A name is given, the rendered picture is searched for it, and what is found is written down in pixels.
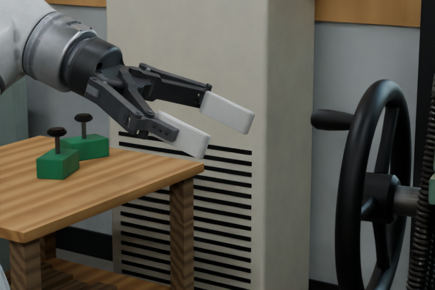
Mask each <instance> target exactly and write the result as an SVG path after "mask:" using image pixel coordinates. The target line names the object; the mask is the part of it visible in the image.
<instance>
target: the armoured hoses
mask: <svg viewBox="0 0 435 290"><path fill-rule="evenodd" d="M431 97H432V99H433V100H432V101H431V104H432V106H430V110H431V112H430V113H429V115H430V117H429V123H428V124H427V125H428V127H429V128H428V129H427V132H428V134H427V135H426V137H427V140H426V141H425V142H426V143H427V145H426V146H425V149H426V150H425V151H424V154H425V156H424V157H423V159H424V162H423V163H422V164H423V165H424V167H422V171H423V173H421V176H422V178H421V179H420V181H421V184H420V185H419V186H420V189H419V193H420V194H419V195H418V197H419V200H418V201H417V202H418V204H419V205H418V206H417V207H416V208H417V209H418V210H417V211H416V214H417V216H416V217H415V219H416V222H415V223H414V224H415V227H414V230H415V232H414V233H413V235H414V237H413V239H412V241H413V244H412V247H413V248H412V249H411V252H412V254H411V255H410V257H411V259H410V260H409V261H410V265H409V268H410V269H409V270H408V273H409V275H408V276H407V278H408V280H407V284H408V285H407V286H406V289H407V290H432V288H433V285H432V284H433V283H434V280H433V278H434V273H435V270H434V269H435V205H431V204H429V180H430V178H431V177H432V175H433V174H434V173H435V172H434V145H435V74H434V79H433V85H432V96H431Z"/></svg>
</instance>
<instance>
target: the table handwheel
mask: <svg viewBox="0 0 435 290"><path fill-rule="evenodd" d="M384 107H385V116H384V121H383V128H382V133H381V141H380V144H379V150H378V154H377V159H376V163H375V169H374V173H372V172H366V169H367V164H368V158H369V154H370V148H371V145H372V140H373V137H374V133H375V129H376V126H377V123H378V120H379V117H380V115H381V113H382V111H383V108H384ZM389 167H390V174H388V172H389ZM411 167H412V139H411V128H410V117H409V112H408V106H407V101H406V98H405V96H404V93H403V91H402V90H401V88H400V86H398V85H397V84H396V83H395V82H394V81H391V80H387V79H382V80H378V81H376V82H374V83H373V84H372V85H371V86H369V88H367V90H366V91H365V93H364V94H363V96H362V98H361V100H360V102H359V104H358V106H357V109H356V110H355V113H354V116H353V119H352V122H351V125H350V129H349V132H348V136H347V140H346V145H345V148H344V154H343V158H342V164H341V169H340V177H339V185H338V192H337V204H336V213H335V266H336V273H337V281H338V285H339V290H390V288H391V286H392V282H393V280H394V276H395V274H396V270H397V265H398V262H399V257H400V254H401V249H402V245H403V238H404V235H405V227H406V222H407V216H408V217H414V218H415V217H416V216H417V214H416V211H417V210H418V209H417V208H416V207H417V206H418V205H419V204H418V202H417V201H418V200H419V197H418V195H419V194H420V193H419V189H420V188H417V187H411V186H410V181H411ZM361 221H369V222H372V225H373V230H374V238H375V249H376V258H377V261H376V263H375V267H374V271H373V273H372V276H371V278H370V281H369V282H368V285H367V287H366V289H364V284H363V278H362V272H361V252H360V234H361Z"/></svg>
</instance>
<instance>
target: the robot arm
mask: <svg viewBox="0 0 435 290"><path fill-rule="evenodd" d="M25 75H28V76H30V77H31V78H33V79H35V80H39V81H41V82H42V83H44V84H46V85H48V86H50V87H52V88H54V89H56V90H58V91H60V92H63V93H67V92H70V91H72V92H74V93H76V94H78V95H80V96H82V97H84V98H86V99H88V100H90V101H92V102H94V103H95V104H96V105H98V106H99V107H100V108H101V109H102V110H104V111H105V112H106V113H107V114H108V115H109V116H110V117H111V118H112V119H113V120H115V121H116V122H117V123H118V124H119V125H120V126H122V127H123V128H124V129H125V130H126V131H127V132H128V133H130V134H134V135H135V134H137V131H138V130H139V133H138V135H137V136H138V138H140V139H147V138H148V134H149V132H150V135H152V136H154V137H156V138H158V139H160V140H162V141H164V142H166V143H168V144H170V145H172V146H174V147H176V148H178V149H180V150H182V151H184V152H185V153H187V154H189V155H191V156H193V157H195V158H197V159H199V160H201V159H203V158H204V156H205V152H206V149H207V147H208V143H209V142H210V138H211V136H210V135H209V134H207V133H205V132H203V131H201V130H199V129H197V128H195V127H193V126H190V125H188V124H186V123H184V122H182V121H180V120H178V119H176V118H174V117H172V116H170V115H168V114H166V113H164V112H162V111H160V110H159V111H157V112H156V114H155V113H154V112H153V110H152V109H151V107H150V106H149V105H148V104H147V103H146V101H150V102H153V101H155V100H156V99H158V100H164V101H167V102H173V103H176V104H182V105H185V106H190V107H196V108H199V112H200V113H201V114H203V115H206V116H208V117H210V118H212V119H214V120H216V121H218V122H220V123H222V124H224V125H226V126H228V127H230V128H232V129H234V130H236V131H239V132H240V133H242V134H244V135H246V134H248V132H249V130H250V127H251V124H252V121H253V119H254V116H255V113H253V112H252V111H249V110H248V109H245V108H244V107H241V106H239V105H237V104H235V103H233V102H231V101H229V100H227V99H225V98H223V97H221V96H218V95H216V94H214V93H212V92H211V89H212V85H210V84H204V83H201V82H197V81H195V80H191V79H188V78H185V77H182V76H178V75H176V74H172V73H170V72H166V71H162V70H160V69H156V68H154V67H152V66H150V65H147V64H145V63H139V67H134V66H125V65H124V62H123V59H122V52H121V50H120V49H119V48H118V47H117V46H115V45H113V44H111V43H109V42H107V41H105V40H102V39H100V38H98V36H97V34H96V32H95V31H94V30H93V29H92V28H91V27H88V26H86V25H84V24H82V23H81V22H78V21H76V20H74V19H72V18H70V17H69V16H67V15H65V14H62V13H59V12H58V11H56V10H55V9H53V8H52V7H51V6H50V5H49V4H48V3H47V2H46V1H44V0H0V96H1V94H2V93H3V92H4V91H5V90H6V89H7V88H9V87H10V86H11V85H12V84H14V83H15V82H16V81H18V80H20V79H21V78H23V77H24V76H25ZM198 94H199V96H198ZM145 100H146V101H145ZM129 118H130V121H129Z"/></svg>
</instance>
